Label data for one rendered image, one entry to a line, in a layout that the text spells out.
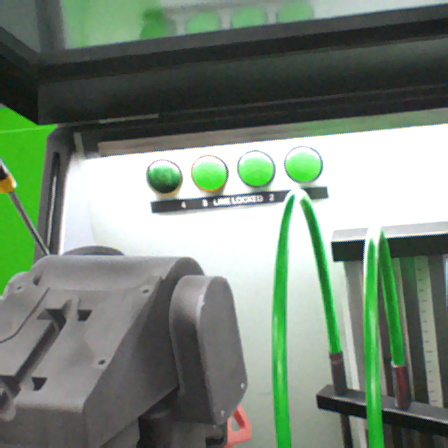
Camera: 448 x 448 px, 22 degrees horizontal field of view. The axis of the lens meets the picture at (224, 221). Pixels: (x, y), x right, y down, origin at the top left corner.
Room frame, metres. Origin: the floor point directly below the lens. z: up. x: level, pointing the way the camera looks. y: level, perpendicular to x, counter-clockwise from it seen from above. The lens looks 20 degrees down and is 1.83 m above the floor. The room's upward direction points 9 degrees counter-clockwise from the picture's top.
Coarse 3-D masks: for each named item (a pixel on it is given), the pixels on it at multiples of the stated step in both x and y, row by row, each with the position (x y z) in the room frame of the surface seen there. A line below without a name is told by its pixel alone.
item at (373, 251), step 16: (368, 240) 1.11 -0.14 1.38; (384, 240) 1.19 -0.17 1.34; (368, 256) 1.08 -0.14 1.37; (384, 256) 1.21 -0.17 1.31; (368, 272) 1.06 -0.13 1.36; (384, 272) 1.22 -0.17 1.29; (368, 288) 1.04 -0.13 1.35; (384, 288) 1.23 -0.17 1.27; (368, 304) 1.03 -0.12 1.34; (368, 320) 1.02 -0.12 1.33; (368, 336) 1.00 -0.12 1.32; (400, 336) 1.24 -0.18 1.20; (368, 352) 0.99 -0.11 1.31; (400, 352) 1.24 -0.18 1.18; (368, 368) 0.98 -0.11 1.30; (400, 368) 1.24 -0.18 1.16; (368, 384) 0.97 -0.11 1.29; (400, 384) 1.24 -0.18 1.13; (368, 400) 0.97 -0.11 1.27; (400, 400) 1.24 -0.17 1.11; (368, 416) 0.96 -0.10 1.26; (368, 432) 0.95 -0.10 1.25
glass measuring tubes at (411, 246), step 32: (416, 224) 1.35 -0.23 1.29; (352, 256) 1.33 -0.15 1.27; (416, 256) 1.33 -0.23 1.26; (352, 288) 1.34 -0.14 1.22; (416, 288) 1.33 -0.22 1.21; (352, 320) 1.34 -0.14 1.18; (384, 320) 1.33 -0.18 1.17; (416, 320) 1.32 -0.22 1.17; (352, 352) 1.37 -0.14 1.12; (384, 352) 1.34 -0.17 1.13; (416, 352) 1.32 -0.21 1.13; (384, 384) 1.36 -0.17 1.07; (416, 384) 1.33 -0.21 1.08
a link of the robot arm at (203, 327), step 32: (192, 288) 0.49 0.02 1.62; (224, 288) 0.51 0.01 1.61; (192, 320) 0.48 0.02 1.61; (224, 320) 0.50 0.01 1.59; (192, 352) 0.48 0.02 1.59; (224, 352) 0.50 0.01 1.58; (192, 384) 0.48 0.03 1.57; (224, 384) 0.49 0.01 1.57; (160, 416) 0.48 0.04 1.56; (192, 416) 0.48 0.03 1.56; (224, 416) 0.49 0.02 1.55
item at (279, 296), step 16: (304, 192) 1.20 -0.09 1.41; (288, 208) 1.12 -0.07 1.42; (304, 208) 1.23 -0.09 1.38; (288, 224) 1.09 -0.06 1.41; (288, 240) 1.07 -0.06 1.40; (320, 240) 1.27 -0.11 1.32; (288, 256) 1.06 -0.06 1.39; (320, 256) 1.28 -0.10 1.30; (320, 272) 1.28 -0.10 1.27; (320, 288) 1.29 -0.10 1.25; (272, 304) 1.01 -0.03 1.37; (272, 320) 1.00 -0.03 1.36; (272, 336) 0.99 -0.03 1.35; (336, 336) 1.30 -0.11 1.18; (272, 352) 0.98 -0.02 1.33; (336, 352) 1.29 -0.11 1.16; (272, 368) 0.97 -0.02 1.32; (272, 384) 0.96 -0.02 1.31; (288, 416) 0.94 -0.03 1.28; (288, 432) 0.94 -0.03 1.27
